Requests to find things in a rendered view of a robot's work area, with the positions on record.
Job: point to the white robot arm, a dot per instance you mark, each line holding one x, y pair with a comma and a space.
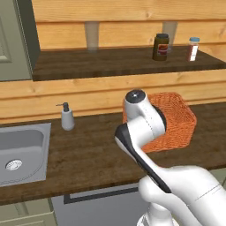
147, 120

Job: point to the orange woven basket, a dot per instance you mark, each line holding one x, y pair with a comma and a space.
179, 117

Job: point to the grey-green cabinet door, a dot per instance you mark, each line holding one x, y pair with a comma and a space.
13, 39

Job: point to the grey soap dispenser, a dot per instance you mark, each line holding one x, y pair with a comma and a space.
67, 119

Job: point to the dark wooden shelf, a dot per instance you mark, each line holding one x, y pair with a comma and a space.
117, 61

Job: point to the dark jar with red label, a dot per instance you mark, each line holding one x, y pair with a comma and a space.
161, 47

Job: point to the grey dishwasher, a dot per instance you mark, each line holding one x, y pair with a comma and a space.
100, 209

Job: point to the grey metal sink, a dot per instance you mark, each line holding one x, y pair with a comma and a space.
22, 153

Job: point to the spice jar with blue lid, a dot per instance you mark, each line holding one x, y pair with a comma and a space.
192, 49

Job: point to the grey-green lower cupboard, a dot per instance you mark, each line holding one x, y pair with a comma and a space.
26, 213

